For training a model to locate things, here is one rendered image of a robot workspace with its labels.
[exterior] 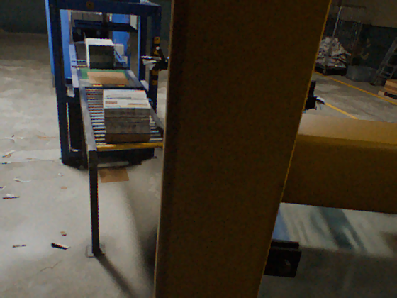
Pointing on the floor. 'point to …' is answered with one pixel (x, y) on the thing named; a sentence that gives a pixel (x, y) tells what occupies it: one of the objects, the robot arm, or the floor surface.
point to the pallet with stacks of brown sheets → (389, 89)
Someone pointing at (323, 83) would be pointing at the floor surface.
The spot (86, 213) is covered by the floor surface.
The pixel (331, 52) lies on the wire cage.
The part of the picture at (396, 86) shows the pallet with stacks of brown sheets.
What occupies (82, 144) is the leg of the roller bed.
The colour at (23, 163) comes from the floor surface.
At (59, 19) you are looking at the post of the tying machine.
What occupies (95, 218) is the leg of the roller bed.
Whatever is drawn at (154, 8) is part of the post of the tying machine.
